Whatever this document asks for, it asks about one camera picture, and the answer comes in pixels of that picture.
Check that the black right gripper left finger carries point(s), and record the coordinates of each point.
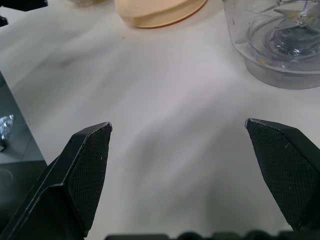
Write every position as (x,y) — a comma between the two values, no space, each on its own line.
(82,175)

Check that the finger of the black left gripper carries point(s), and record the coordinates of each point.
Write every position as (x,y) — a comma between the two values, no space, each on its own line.
(22,3)
(2,21)

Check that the beige round lid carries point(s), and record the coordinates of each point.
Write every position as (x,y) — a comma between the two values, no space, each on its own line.
(155,15)

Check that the crumpled shiny plastic wrap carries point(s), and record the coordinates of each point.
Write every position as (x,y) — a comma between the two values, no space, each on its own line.
(5,127)

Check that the clear plastic jar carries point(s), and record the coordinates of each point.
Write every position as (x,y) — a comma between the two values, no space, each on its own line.
(250,52)

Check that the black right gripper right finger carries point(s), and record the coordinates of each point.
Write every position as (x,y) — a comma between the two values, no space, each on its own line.
(282,162)

